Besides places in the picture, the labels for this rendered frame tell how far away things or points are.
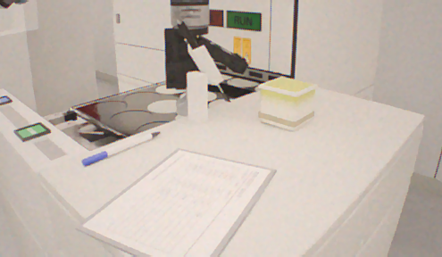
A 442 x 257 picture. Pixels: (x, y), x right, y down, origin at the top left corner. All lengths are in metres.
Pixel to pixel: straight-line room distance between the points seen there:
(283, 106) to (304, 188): 0.19
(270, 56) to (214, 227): 0.63
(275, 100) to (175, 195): 0.26
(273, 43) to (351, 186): 0.53
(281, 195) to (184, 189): 0.11
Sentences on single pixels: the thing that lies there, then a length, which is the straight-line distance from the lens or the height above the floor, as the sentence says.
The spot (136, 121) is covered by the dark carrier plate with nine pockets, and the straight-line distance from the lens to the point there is 0.81.
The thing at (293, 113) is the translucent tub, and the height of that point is 1.00.
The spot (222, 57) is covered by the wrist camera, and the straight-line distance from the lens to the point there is 0.70.
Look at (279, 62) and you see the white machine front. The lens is 0.90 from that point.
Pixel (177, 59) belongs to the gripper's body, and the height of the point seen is 1.05.
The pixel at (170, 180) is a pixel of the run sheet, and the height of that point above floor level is 0.97.
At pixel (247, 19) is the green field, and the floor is 1.10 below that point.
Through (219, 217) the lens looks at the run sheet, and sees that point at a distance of 0.38.
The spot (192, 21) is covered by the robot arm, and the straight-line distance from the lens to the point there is 0.67.
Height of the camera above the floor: 1.20
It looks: 23 degrees down
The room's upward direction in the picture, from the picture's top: straight up
